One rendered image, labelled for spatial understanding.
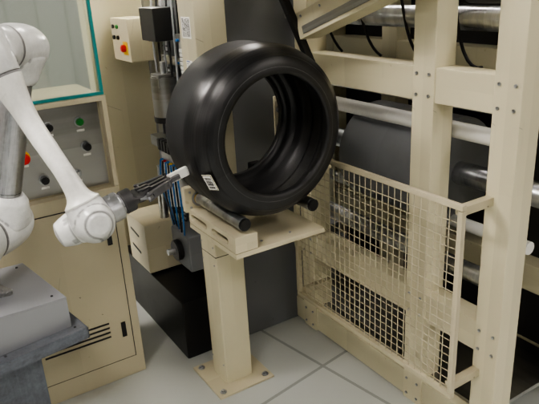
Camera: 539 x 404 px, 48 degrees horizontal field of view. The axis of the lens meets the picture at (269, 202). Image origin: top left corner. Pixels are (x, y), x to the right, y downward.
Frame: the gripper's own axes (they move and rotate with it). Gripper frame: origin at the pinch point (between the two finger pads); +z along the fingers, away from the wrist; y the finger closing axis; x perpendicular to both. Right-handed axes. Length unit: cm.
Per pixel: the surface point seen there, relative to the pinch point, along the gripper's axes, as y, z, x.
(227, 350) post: 25, 0, 94
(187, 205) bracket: 23.2, 6.2, 23.0
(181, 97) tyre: 4.3, 11.6, -21.3
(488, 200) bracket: -60, 71, 29
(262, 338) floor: 47, 25, 119
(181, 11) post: 35, 34, -40
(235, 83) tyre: -11.8, 23.3, -23.1
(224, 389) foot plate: 23, -8, 109
